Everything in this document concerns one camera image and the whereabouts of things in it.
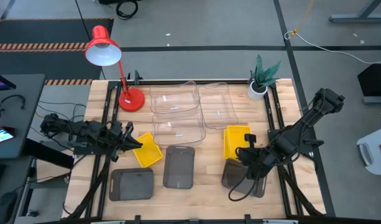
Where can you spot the tablet with lit screen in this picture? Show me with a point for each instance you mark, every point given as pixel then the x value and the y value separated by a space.
pixel 0 136

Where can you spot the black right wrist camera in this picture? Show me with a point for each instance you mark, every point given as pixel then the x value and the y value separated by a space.
pixel 250 139

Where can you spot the black aluminium table frame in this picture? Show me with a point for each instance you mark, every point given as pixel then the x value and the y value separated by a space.
pixel 268 109

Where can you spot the black floor mat hazard stripes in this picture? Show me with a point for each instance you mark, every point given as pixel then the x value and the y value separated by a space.
pixel 38 31

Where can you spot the red desk lamp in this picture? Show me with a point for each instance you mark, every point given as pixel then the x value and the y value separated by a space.
pixel 131 99

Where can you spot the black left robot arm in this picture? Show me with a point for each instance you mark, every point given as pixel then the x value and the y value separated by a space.
pixel 84 130

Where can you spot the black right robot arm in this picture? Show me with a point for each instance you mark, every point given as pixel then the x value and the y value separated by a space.
pixel 305 127

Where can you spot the black computer mouse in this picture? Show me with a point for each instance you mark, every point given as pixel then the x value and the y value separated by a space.
pixel 5 207

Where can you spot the artificial plant in white pot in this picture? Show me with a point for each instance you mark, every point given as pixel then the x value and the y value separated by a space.
pixel 257 91

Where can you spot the white rounded plastic object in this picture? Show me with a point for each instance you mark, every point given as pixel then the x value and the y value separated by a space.
pixel 376 161

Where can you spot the clear plastic basket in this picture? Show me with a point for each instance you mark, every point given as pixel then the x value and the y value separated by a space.
pixel 218 105
pixel 173 98
pixel 179 132

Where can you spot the black box on floor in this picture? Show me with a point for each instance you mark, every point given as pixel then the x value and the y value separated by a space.
pixel 375 81

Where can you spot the computer monitor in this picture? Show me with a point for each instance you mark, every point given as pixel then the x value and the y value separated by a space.
pixel 0 82

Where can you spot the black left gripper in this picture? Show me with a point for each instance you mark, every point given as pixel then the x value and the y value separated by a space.
pixel 117 138

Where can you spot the grey metal table leg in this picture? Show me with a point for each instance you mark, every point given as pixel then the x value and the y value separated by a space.
pixel 358 18

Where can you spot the smoky grey plastic basket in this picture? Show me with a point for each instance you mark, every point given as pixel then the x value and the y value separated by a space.
pixel 178 168
pixel 232 175
pixel 131 185

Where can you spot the yellow plastic basket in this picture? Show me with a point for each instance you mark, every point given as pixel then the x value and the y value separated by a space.
pixel 235 137
pixel 148 151

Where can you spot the black frame clamp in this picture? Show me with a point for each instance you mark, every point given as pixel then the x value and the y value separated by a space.
pixel 136 77
pixel 247 219
pixel 137 219

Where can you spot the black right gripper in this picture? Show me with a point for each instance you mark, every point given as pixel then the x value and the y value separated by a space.
pixel 255 160

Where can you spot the grey desk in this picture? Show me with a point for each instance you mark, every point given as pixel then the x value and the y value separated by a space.
pixel 25 124

